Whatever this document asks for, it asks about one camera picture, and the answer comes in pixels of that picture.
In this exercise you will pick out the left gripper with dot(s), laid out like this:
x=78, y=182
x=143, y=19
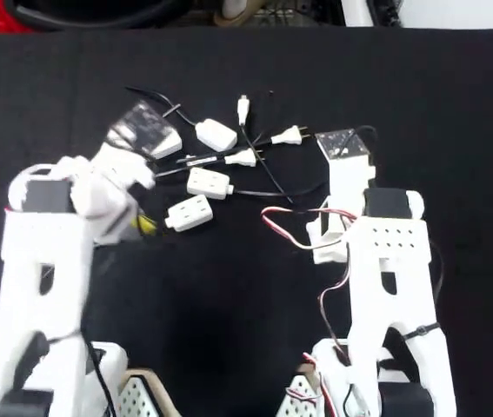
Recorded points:
x=107, y=187

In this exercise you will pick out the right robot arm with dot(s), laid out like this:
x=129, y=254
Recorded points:
x=396, y=278

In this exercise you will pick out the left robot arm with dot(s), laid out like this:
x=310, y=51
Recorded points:
x=41, y=243

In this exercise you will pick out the white rectangular outlet socket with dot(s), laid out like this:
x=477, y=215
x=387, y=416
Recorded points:
x=208, y=182
x=189, y=212

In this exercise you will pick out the white rounded outlet socket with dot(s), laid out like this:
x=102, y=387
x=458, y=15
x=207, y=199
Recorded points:
x=216, y=134

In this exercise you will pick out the white two-prong plug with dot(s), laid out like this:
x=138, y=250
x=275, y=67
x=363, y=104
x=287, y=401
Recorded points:
x=241, y=157
x=286, y=136

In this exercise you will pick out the small white connector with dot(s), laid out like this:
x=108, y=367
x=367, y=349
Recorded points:
x=243, y=108

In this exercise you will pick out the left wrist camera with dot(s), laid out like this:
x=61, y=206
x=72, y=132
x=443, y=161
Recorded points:
x=144, y=127

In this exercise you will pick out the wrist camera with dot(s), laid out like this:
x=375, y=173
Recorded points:
x=342, y=142
x=144, y=127

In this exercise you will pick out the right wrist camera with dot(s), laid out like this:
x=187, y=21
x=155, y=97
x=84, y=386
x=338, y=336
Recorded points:
x=342, y=142

